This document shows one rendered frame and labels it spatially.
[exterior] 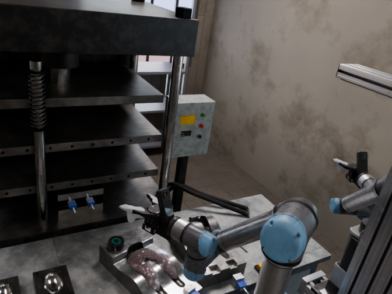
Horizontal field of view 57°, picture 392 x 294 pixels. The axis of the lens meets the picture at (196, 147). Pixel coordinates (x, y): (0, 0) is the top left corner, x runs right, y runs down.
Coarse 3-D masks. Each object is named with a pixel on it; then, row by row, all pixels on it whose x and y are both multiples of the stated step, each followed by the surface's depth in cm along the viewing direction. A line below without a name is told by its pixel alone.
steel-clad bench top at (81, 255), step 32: (128, 224) 221; (224, 224) 235; (0, 256) 184; (32, 256) 187; (64, 256) 190; (96, 256) 194; (256, 256) 211; (320, 256) 219; (32, 288) 170; (96, 288) 175; (224, 288) 186
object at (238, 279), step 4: (232, 276) 188; (236, 276) 187; (240, 276) 188; (232, 280) 189; (236, 280) 185; (240, 280) 187; (232, 284) 189; (236, 284) 186; (240, 284) 185; (244, 284) 185; (240, 288) 183; (244, 288) 184
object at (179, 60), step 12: (132, 60) 263; (180, 60) 204; (180, 72) 208; (168, 108) 218; (168, 120) 220; (168, 132) 223; (168, 144) 226; (168, 156) 230; (168, 168) 235; (168, 180) 241
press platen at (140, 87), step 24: (0, 72) 215; (24, 72) 222; (48, 72) 229; (72, 72) 236; (96, 72) 244; (120, 72) 252; (0, 96) 181; (24, 96) 186; (48, 96) 191; (72, 96) 196; (96, 96) 201; (120, 96) 207; (144, 96) 215
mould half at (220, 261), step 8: (184, 216) 226; (192, 216) 227; (208, 216) 218; (200, 224) 210; (216, 224) 213; (176, 248) 207; (184, 248) 198; (184, 256) 198; (232, 256) 195; (240, 256) 196; (224, 264) 189; (240, 264) 191; (208, 272) 182; (224, 272) 187; (232, 272) 191; (240, 272) 194; (200, 280) 185; (208, 280) 183; (216, 280) 187; (224, 280) 190
